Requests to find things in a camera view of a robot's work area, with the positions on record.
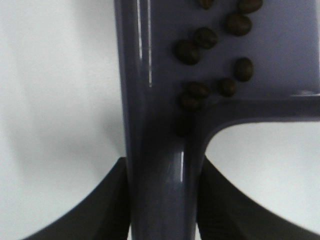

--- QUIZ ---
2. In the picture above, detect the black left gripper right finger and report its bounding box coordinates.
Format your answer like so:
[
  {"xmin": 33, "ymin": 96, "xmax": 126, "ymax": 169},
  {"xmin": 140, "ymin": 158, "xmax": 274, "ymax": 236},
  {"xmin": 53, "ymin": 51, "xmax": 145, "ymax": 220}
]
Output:
[{"xmin": 196, "ymin": 159, "xmax": 320, "ymax": 240}]

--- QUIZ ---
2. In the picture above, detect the pile of coffee beans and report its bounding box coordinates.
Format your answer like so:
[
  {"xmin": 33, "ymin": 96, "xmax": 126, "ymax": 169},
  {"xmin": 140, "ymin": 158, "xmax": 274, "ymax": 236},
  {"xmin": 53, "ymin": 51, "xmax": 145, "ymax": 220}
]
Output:
[{"xmin": 173, "ymin": 0, "xmax": 264, "ymax": 137}]

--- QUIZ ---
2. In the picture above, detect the purple plastic dustpan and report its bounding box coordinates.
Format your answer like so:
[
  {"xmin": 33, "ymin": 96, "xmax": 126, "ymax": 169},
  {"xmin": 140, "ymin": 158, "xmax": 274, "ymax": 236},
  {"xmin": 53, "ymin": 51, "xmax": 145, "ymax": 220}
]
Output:
[{"xmin": 114, "ymin": 0, "xmax": 320, "ymax": 240}]

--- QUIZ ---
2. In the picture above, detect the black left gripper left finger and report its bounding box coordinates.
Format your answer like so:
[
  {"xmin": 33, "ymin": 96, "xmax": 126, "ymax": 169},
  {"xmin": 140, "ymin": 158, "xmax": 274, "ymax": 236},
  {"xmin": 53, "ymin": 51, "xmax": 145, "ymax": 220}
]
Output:
[{"xmin": 28, "ymin": 157, "xmax": 131, "ymax": 240}]

